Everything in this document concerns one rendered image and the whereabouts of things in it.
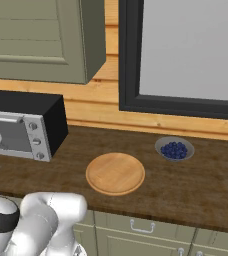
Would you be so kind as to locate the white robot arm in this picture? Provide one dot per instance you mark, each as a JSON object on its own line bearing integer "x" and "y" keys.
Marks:
{"x": 39, "y": 216}

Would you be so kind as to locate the glass toaster oven door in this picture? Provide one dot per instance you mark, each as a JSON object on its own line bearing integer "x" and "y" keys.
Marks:
{"x": 9, "y": 138}

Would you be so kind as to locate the silver toaster oven knob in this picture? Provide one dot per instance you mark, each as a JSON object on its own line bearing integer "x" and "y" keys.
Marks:
{"x": 36, "y": 141}
{"x": 33, "y": 126}
{"x": 40, "y": 155}

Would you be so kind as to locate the black silver toaster oven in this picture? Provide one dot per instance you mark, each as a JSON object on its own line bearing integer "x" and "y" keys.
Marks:
{"x": 54, "y": 123}

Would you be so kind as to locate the round wooden plate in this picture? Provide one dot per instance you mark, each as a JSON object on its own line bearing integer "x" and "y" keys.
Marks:
{"x": 115, "y": 173}

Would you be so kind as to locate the black framed window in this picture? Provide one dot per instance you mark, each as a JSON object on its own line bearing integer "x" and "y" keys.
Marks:
{"x": 129, "y": 66}

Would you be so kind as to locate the blueberries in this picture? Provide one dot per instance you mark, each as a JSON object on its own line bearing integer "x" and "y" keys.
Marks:
{"x": 174, "y": 150}

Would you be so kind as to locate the grey bowl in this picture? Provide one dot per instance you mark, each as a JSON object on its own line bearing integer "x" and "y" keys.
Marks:
{"x": 190, "y": 150}

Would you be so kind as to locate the olive green drawer front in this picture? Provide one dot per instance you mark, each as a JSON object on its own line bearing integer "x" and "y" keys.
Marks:
{"x": 219, "y": 241}
{"x": 172, "y": 230}

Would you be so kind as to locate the silver base cupboard knob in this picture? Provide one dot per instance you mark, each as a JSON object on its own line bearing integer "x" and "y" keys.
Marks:
{"x": 181, "y": 252}
{"x": 199, "y": 254}

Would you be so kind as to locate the olive green wall cupboard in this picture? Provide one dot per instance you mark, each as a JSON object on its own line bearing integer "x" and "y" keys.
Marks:
{"x": 92, "y": 36}

